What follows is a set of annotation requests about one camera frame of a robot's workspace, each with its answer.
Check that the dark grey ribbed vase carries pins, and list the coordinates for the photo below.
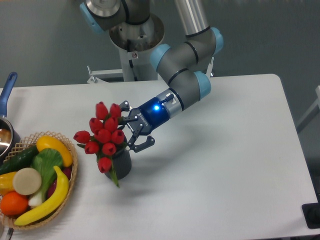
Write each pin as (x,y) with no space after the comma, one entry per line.
(122,163)

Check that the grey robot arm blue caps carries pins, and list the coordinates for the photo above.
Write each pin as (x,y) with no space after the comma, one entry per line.
(173,64)

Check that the woven wicker basket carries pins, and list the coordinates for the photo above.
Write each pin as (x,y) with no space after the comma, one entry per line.
(25,143)

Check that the yellow banana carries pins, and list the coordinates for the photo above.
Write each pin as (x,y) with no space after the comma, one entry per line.
(50,205)

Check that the red tulip bouquet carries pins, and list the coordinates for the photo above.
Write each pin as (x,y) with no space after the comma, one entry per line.
(105,139)

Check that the orange fruit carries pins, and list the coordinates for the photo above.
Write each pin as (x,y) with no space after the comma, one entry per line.
(14,204)

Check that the yellow pepper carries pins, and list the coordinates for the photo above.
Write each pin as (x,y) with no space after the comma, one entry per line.
(6,183)

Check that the blue handled saucepan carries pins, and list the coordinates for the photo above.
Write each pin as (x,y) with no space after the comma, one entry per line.
(8,136)

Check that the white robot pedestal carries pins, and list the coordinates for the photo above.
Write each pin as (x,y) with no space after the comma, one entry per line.
(135,44)

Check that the black box at table edge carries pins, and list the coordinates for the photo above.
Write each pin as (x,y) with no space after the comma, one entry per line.
(311,212)

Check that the purple red vegetable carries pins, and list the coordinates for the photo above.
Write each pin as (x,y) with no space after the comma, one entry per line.
(68,172)

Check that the green cucumber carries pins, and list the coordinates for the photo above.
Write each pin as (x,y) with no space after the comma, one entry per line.
(21,160)

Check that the white frame at right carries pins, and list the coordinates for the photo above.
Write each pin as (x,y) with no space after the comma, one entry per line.
(310,113)

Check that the beige round disc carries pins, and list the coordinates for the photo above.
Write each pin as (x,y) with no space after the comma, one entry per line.
(27,181)

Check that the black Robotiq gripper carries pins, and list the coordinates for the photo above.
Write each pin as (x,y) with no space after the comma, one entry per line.
(143,120)

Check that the green bok choy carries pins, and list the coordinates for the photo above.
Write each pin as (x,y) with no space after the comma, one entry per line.
(44,163)

